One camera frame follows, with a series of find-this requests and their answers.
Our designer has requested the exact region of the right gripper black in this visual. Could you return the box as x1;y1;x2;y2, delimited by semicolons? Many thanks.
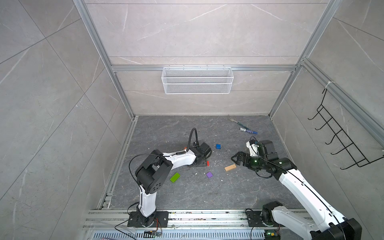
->
231;151;268;170

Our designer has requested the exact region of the natural wood block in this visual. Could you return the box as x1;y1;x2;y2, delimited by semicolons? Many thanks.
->
225;164;237;172

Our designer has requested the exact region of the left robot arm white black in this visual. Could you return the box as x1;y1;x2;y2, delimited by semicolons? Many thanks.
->
135;143;212;227

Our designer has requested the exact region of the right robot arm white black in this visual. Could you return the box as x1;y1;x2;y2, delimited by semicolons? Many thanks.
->
231;139;362;240

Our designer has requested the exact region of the green rectangular block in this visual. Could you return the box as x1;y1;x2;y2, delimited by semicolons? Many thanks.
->
170;173;181;183

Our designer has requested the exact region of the blue marker pen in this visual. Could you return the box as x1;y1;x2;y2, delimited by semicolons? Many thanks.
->
240;128;258;135

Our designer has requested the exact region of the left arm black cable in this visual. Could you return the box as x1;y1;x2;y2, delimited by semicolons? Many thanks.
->
187;127;199;149

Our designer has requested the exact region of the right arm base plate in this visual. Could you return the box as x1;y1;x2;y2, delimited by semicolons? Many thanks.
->
245;209;285;228

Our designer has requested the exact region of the white wire mesh basket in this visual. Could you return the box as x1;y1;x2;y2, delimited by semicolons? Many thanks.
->
162;67;234;95

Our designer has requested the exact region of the black wire hook rack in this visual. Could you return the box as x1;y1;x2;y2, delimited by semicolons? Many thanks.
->
308;90;384;170

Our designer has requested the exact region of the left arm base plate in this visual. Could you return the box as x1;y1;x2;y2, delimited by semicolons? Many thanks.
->
127;210;169;229

